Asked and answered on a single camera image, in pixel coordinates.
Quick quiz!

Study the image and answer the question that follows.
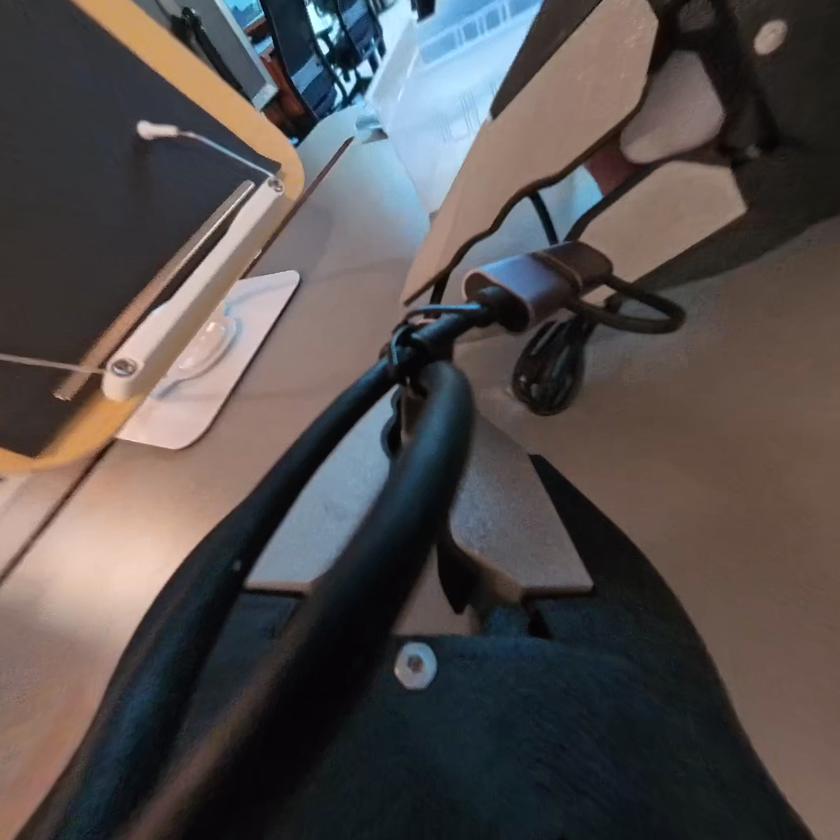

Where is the black office chair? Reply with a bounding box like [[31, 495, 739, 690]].
[[314, 0, 389, 101]]

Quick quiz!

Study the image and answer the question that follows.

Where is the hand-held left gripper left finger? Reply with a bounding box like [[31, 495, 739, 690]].
[[246, 387, 409, 595]]

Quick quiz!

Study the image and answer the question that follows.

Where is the black clamp rod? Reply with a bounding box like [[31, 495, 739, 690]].
[[176, 5, 232, 74]]

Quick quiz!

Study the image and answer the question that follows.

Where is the grey tethered usb adapter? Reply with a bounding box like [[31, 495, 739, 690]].
[[535, 241, 687, 336]]

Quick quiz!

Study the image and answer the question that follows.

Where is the black board with wooden edge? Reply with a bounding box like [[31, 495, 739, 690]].
[[0, 0, 307, 475]]

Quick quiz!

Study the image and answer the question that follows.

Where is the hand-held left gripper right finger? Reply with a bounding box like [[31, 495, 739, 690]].
[[433, 420, 595, 616]]

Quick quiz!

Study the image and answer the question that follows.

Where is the black cable with grey plug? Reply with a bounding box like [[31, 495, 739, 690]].
[[42, 252, 580, 840]]

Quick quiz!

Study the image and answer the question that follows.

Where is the white-tipped elastic cord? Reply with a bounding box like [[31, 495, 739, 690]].
[[136, 120, 284, 193], [0, 352, 109, 379]]

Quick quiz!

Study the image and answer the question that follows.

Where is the grey desk partition panel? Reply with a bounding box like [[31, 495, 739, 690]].
[[151, 0, 278, 109]]

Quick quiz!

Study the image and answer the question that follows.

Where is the black usb-c cable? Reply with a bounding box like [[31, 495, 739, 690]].
[[512, 189, 595, 418]]

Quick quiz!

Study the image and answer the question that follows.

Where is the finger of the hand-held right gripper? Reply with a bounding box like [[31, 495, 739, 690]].
[[402, 0, 728, 306], [570, 159, 750, 291]]

